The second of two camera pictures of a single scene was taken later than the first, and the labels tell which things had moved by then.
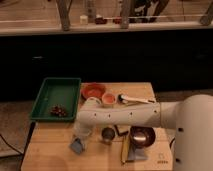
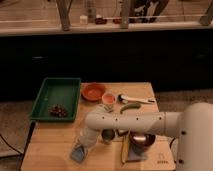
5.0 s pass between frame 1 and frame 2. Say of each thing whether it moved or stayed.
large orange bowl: stayed
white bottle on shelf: stayed
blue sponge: moved
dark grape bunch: stayed
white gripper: moved
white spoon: stayed
